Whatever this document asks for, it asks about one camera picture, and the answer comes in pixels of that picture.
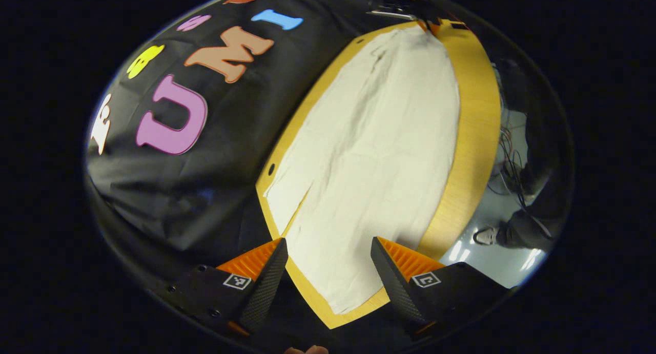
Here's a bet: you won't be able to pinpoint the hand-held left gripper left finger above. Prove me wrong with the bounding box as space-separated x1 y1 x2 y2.
167 237 289 337

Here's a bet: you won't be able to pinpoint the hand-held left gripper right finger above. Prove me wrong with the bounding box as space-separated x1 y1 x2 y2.
370 236 513 340

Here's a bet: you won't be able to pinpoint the cream white jeans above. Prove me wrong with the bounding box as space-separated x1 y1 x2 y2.
263 25 461 315

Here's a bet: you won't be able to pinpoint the person's white shoe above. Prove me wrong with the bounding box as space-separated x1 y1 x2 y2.
472 225 501 246

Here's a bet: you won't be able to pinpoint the black backdrop cloth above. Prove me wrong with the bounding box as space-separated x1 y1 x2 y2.
85 0 431 347

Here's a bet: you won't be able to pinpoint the person's dark trouser leg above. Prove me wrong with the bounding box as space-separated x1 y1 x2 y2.
491 57 572 252

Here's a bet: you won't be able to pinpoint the thin dark cables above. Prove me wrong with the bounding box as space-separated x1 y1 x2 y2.
487 123 536 209

